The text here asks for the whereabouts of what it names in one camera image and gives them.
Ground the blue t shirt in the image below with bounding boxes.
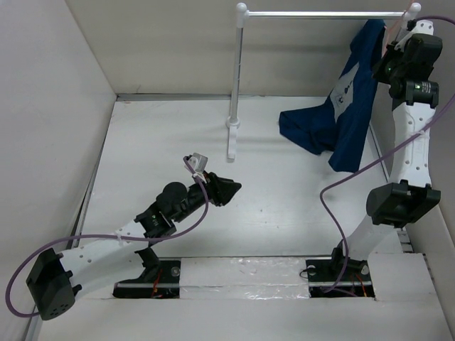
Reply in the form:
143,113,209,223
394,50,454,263
279,19,385,173

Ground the white clothes rack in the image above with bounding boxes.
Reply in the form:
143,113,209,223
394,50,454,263
225,2,422,161

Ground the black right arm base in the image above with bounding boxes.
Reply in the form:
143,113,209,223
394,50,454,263
299,242,375,298

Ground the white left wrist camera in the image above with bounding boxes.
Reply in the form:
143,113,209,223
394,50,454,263
183,153,208,177

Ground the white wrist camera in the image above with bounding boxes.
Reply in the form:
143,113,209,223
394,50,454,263
395,20,434,50
183,153,208,177

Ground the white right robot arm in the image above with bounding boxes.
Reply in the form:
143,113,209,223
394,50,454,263
328,33,443,279

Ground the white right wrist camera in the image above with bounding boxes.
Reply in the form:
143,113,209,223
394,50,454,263
395,20,434,50

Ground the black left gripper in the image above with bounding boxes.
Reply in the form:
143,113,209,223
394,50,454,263
173,169,240,223

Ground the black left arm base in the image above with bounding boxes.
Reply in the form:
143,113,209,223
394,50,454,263
112,255,181,299

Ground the pink wire hanger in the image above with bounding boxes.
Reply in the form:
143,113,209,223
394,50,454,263
385,0,414,43

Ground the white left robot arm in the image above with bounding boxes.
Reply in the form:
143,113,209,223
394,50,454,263
26,173,242,320

